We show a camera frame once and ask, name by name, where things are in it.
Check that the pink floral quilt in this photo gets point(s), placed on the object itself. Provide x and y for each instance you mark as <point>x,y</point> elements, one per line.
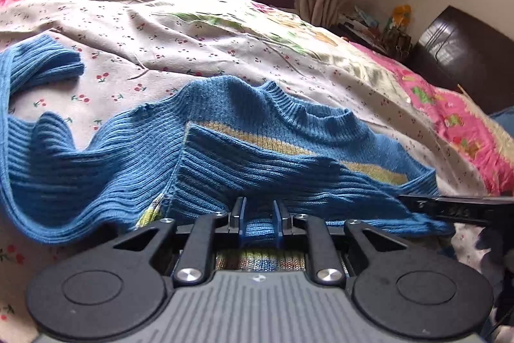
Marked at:
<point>453,122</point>

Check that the dark wooden headboard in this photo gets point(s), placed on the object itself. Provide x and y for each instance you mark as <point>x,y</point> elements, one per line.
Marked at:
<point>461,53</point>

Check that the blue knit sweater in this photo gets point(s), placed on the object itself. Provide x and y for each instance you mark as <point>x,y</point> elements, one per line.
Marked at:
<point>120,150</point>

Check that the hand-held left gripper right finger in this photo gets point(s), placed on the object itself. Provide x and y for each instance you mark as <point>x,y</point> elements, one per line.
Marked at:
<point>278,234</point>

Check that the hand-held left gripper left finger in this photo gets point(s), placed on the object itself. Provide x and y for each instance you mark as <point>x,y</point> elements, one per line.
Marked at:
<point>240,236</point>

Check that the blue pillow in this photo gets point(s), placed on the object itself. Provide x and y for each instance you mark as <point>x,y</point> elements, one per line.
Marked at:
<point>504,120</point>

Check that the pile of books and toys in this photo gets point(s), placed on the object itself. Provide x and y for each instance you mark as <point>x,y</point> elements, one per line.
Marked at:
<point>381,33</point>

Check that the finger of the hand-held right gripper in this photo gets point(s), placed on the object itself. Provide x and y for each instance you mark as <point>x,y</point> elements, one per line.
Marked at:
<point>419,206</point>

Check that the cherry print bed sheet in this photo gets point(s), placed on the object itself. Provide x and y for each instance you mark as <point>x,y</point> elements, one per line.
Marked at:
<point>140,25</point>

